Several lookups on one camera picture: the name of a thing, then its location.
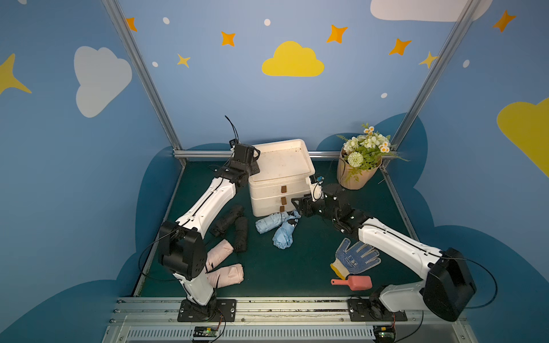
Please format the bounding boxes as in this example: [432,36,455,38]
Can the pink plastic scoop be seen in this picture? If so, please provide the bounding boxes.
[330,275,373,292]

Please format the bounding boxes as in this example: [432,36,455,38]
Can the white and green flowers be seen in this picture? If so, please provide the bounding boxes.
[337,124,407,162]

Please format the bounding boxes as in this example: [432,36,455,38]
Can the aluminium frame right floor rail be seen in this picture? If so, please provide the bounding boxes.
[380,165,418,240]

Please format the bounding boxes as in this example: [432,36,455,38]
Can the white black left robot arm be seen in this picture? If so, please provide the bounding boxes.
[157,144,261,317]

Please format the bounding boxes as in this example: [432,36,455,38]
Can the blue dotted work glove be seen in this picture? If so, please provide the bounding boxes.
[330,238,381,280]

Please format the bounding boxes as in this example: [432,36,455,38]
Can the tan ribbed flower pot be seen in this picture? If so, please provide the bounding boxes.
[337,150,382,190]

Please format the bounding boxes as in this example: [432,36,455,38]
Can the aluminium frame post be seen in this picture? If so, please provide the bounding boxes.
[102,0,182,150]
[389,0,483,151]

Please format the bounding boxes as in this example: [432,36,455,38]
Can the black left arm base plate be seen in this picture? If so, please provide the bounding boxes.
[177,299,237,322]

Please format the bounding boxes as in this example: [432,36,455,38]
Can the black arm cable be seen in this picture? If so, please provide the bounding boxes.
[445,256,499,310]
[224,114,241,149]

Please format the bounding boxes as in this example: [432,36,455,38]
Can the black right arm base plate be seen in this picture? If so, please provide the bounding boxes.
[347,297,407,322]

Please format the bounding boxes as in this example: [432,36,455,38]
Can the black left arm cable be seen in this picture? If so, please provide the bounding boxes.
[224,114,241,149]

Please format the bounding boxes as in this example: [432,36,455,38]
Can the aluminium frame back rail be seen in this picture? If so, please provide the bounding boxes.
[173,150,340,159]

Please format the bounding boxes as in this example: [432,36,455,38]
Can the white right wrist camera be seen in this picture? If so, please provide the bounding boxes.
[309,175,325,202]

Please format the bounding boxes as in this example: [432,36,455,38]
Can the aluminium frame right post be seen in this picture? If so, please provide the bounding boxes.
[389,0,483,151]

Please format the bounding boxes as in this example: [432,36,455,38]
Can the aluminium frame left post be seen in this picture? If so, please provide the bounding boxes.
[102,0,182,150]

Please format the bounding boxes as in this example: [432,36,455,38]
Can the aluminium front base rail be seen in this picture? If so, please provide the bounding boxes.
[103,297,477,342]

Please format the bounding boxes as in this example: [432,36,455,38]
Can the white three drawer cabinet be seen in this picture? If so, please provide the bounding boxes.
[249,139,315,217]

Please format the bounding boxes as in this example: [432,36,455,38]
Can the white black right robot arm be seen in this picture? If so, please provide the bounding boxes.
[291,184,476,322]

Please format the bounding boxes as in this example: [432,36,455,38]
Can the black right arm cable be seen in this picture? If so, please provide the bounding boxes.
[445,256,499,310]

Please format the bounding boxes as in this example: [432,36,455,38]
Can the light blue umbrella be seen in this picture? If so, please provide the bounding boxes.
[255,212,296,234]
[272,216,300,250]

